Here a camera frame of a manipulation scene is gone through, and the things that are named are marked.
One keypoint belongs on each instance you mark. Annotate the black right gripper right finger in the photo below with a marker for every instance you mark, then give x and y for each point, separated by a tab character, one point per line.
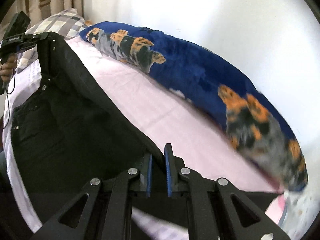
173	166

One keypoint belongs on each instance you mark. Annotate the person's left hand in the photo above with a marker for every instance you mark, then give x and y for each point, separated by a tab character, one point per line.
8	68

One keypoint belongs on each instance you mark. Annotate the pink checked bed sheet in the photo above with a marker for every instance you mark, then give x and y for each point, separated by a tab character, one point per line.
162	115

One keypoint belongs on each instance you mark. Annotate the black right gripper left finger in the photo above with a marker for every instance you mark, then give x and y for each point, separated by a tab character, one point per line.
145	169

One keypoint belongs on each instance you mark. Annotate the black pants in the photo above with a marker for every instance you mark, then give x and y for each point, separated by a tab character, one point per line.
64	130

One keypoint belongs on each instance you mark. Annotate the grey checked pillow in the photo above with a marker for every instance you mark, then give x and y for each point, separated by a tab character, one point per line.
66	23

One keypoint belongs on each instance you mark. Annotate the blue tiger print blanket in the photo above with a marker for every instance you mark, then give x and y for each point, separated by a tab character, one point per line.
251	123

